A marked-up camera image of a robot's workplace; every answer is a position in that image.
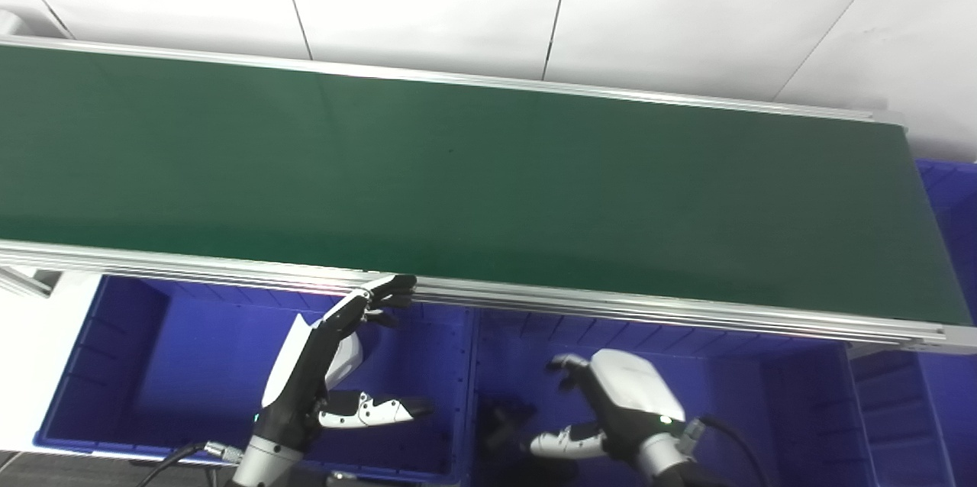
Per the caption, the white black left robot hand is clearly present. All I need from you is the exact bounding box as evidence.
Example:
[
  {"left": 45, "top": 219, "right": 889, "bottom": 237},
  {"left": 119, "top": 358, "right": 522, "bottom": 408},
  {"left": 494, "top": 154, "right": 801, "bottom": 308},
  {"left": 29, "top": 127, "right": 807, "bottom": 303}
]
[{"left": 256, "top": 274, "right": 433, "bottom": 451}]

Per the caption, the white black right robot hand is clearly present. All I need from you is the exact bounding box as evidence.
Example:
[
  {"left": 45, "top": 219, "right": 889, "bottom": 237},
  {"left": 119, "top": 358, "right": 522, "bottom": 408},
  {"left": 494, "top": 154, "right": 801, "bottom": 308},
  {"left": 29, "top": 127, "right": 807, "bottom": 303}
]
[{"left": 530, "top": 349, "right": 688, "bottom": 463}]

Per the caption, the black flanged machine part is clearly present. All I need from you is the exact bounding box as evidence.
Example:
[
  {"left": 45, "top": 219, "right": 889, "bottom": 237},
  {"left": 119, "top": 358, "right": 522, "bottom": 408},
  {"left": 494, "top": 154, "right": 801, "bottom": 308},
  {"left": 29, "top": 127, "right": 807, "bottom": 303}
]
[{"left": 479, "top": 398, "right": 540, "bottom": 463}]

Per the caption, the blue plastic bin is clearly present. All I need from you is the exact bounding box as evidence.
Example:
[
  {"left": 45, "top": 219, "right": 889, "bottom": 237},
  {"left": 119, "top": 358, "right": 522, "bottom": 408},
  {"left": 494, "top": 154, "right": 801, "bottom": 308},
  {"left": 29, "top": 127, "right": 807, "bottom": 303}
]
[
  {"left": 458, "top": 307, "right": 880, "bottom": 487},
  {"left": 34, "top": 275, "right": 479, "bottom": 485},
  {"left": 846, "top": 158, "right": 977, "bottom": 487}
]

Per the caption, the green conveyor belt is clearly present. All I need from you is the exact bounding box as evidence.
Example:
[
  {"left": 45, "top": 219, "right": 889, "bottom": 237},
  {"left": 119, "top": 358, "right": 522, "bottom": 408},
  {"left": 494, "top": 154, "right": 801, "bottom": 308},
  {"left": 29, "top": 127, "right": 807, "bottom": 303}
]
[{"left": 0, "top": 35, "right": 977, "bottom": 355}]

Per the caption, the aluminium conveyor support leg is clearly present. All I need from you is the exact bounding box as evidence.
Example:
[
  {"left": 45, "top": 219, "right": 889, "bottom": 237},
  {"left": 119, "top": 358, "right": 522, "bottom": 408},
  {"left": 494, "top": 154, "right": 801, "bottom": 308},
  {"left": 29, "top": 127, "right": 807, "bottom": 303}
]
[{"left": 0, "top": 266, "right": 56, "bottom": 298}]

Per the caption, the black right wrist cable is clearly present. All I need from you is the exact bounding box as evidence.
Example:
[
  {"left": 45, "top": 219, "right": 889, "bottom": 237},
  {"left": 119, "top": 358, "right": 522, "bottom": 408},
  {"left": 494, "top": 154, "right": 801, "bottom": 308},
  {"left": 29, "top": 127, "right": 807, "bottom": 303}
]
[{"left": 678, "top": 414, "right": 773, "bottom": 487}]

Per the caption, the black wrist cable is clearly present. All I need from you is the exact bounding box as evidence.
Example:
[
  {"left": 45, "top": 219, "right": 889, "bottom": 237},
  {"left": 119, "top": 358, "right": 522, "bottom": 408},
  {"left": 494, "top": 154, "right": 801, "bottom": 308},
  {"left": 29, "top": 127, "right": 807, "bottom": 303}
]
[
  {"left": 678, "top": 414, "right": 773, "bottom": 487},
  {"left": 134, "top": 440, "right": 246, "bottom": 487}
]

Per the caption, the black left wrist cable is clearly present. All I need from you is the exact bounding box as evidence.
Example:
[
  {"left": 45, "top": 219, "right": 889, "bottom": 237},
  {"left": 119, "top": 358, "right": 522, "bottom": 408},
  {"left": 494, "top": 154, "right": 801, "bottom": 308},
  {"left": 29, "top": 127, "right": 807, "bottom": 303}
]
[{"left": 134, "top": 440, "right": 246, "bottom": 487}]

